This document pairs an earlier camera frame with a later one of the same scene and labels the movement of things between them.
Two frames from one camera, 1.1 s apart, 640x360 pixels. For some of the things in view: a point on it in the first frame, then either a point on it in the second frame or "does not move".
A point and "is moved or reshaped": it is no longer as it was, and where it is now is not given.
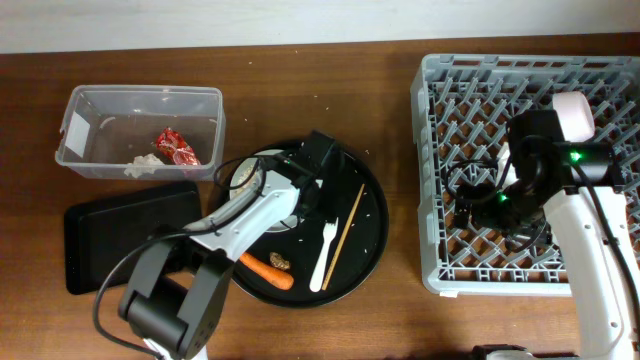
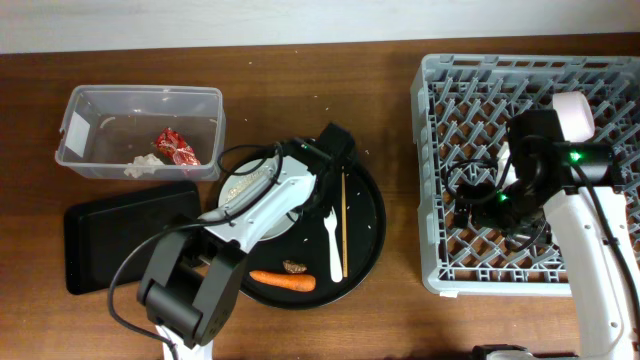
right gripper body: [491, 212] does not move
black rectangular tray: [97, 234] does not move
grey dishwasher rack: [463, 106] does not move
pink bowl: [575, 115] does not move
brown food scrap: [278, 261] to [293, 266]
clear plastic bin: [142, 132] does not move
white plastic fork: [330, 230] to [336, 267]
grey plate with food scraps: [251, 179] is moved or reshaped
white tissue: [142, 165] does not move
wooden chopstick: [344, 239] to [344, 228]
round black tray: [328, 256] does not move
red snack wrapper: [173, 144] does not move
